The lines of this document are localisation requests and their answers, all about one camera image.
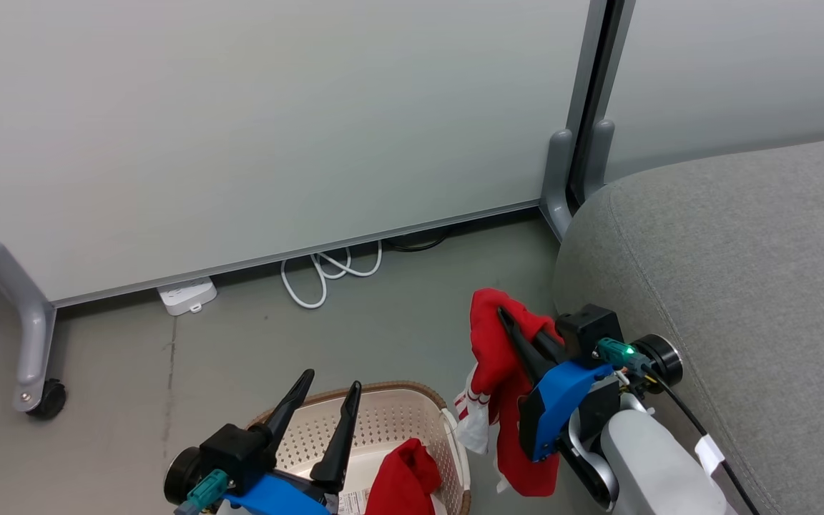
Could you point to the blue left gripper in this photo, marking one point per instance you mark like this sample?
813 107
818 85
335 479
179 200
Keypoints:
280 497

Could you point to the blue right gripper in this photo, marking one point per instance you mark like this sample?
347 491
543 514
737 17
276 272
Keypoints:
558 400

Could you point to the red and white garment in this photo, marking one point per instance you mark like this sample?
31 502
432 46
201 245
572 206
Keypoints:
492 347

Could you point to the white perforated laundry basket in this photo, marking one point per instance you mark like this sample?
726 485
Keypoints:
398 415

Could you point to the plain red garment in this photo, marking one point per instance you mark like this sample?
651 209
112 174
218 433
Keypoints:
401 479

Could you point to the black right round wrist module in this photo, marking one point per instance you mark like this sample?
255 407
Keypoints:
662 361

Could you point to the black round wrist module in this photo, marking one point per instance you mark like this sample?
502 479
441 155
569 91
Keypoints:
662 361
179 479

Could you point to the black left round wrist module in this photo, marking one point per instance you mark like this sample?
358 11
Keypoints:
179 479

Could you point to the white power strip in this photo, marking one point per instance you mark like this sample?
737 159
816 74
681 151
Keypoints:
184 295

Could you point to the grey fabric sofa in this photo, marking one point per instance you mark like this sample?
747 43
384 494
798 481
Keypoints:
741 250

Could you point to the black caster wheel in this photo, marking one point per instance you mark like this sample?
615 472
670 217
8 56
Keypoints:
51 400

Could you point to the grey partition leg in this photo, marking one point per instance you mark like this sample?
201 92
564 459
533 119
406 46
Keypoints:
33 336

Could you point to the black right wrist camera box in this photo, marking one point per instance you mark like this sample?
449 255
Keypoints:
587 329

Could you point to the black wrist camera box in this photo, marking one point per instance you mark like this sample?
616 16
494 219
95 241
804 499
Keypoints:
233 450
587 329

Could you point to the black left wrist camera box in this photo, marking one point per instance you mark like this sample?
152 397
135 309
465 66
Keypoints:
233 450

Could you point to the grey partition frame post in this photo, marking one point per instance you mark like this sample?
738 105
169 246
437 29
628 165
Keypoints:
558 179
601 150

